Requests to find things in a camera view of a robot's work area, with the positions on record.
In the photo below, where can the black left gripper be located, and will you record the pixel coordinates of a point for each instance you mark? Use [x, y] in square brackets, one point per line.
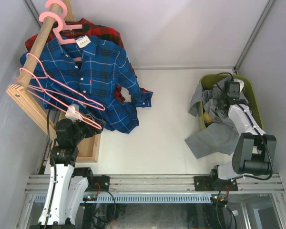
[91, 130]

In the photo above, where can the blue plaid shirt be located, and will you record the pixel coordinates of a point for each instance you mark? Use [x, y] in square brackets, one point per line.
[94, 71]

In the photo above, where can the pink wire hanger grey shirt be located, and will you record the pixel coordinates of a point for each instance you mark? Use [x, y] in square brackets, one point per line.
[57, 100]

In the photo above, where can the white paper price tag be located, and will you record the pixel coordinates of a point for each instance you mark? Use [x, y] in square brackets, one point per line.
[82, 41]

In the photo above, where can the pink plastic hanger blue shirt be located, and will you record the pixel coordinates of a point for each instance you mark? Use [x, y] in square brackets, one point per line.
[61, 40]

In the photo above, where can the yellow plaid shirt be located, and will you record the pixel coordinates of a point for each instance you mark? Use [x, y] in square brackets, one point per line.
[207, 119]

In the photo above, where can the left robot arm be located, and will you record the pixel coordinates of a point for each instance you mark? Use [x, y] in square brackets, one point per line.
[67, 183]

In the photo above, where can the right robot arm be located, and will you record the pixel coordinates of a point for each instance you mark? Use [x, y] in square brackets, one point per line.
[254, 152]

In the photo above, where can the red plaid shirt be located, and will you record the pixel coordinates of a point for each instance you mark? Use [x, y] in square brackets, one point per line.
[88, 28]

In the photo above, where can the pink plastic hanger red shirt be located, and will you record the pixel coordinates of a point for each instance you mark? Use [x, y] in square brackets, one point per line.
[61, 19]

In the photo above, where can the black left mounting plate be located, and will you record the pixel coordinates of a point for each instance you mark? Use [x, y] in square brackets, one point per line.
[99, 182]

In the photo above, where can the black mounting plate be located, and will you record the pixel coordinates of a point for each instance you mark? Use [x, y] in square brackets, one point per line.
[206, 183]
[99, 182]

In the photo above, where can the wooden clothes rack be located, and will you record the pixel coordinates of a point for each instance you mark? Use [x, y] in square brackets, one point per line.
[89, 149]

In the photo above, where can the green plastic basket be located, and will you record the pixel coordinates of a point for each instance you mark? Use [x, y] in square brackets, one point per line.
[209, 80]

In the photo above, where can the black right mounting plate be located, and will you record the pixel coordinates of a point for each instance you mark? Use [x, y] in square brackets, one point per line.
[206, 183]

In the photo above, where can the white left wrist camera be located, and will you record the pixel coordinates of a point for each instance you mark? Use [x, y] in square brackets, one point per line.
[73, 113]

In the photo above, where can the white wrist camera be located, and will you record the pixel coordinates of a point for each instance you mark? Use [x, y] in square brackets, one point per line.
[73, 113]
[240, 84]

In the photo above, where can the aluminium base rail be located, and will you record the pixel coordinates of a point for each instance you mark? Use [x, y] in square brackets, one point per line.
[143, 184]

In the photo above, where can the grey slotted cable duct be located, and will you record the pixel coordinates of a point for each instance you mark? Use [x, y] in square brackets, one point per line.
[148, 198]

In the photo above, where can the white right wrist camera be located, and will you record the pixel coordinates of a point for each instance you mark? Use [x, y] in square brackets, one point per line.
[240, 84]

